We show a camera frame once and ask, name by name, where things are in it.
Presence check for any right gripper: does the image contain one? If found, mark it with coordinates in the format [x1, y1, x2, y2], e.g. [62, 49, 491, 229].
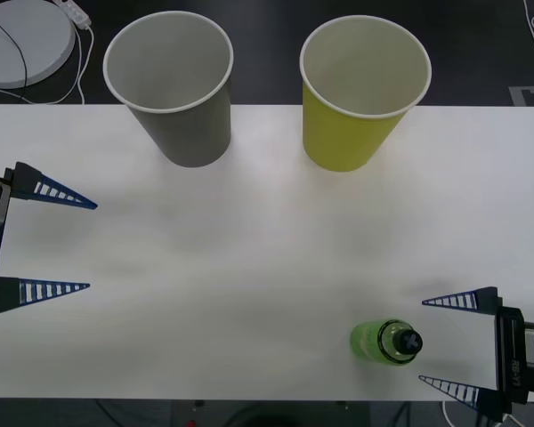
[417, 286, 534, 423]

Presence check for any white round disc base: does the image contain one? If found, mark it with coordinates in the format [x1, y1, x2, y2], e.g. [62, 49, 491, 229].
[0, 0, 77, 89]

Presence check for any white power strip cable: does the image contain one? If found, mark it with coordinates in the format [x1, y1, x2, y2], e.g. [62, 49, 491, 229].
[0, 25, 95, 106]

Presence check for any green plastic bottle black cap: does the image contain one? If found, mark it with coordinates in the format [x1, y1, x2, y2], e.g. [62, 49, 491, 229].
[349, 318, 425, 367]

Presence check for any thin black cable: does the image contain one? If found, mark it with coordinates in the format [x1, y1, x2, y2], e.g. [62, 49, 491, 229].
[0, 7, 30, 106]

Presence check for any white power strip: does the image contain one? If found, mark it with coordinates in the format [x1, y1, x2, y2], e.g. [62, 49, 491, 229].
[53, 0, 93, 28]

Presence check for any grey plastic waste bin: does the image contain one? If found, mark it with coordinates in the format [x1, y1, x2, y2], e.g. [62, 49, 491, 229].
[102, 11, 235, 169]

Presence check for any yellow-green plastic waste bin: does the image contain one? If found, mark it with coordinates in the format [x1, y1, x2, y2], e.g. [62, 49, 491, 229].
[299, 13, 433, 173]

